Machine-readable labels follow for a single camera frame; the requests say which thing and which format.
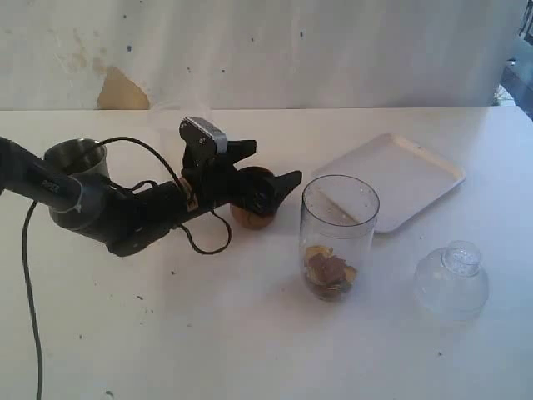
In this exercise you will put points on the reddish-brown apple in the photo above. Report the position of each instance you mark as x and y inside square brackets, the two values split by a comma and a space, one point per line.
[328, 276]

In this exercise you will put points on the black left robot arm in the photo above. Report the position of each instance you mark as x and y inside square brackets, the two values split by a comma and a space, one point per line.
[127, 220]

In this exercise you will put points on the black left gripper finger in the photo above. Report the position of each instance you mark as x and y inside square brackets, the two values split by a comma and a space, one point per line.
[269, 191]
[232, 152]

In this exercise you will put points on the translucent plastic container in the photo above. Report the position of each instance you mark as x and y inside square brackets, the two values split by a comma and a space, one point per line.
[166, 117]

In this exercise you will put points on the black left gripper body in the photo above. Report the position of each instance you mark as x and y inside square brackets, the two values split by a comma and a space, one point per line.
[213, 185]

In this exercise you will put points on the brown wooden cup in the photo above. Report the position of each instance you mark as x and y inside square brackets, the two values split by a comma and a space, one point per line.
[249, 220]

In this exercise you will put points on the clear plastic shaker lid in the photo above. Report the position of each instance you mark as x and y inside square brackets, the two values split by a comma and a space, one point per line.
[451, 282]

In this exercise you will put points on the clear plastic shaker cup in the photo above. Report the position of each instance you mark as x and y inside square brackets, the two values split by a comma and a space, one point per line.
[339, 212]

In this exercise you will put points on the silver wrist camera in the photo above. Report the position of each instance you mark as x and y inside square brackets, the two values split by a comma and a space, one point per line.
[203, 141]

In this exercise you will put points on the white square tray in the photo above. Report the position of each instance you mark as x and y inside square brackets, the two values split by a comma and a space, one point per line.
[406, 176]

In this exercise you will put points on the stainless steel cup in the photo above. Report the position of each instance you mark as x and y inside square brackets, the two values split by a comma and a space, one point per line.
[78, 158]

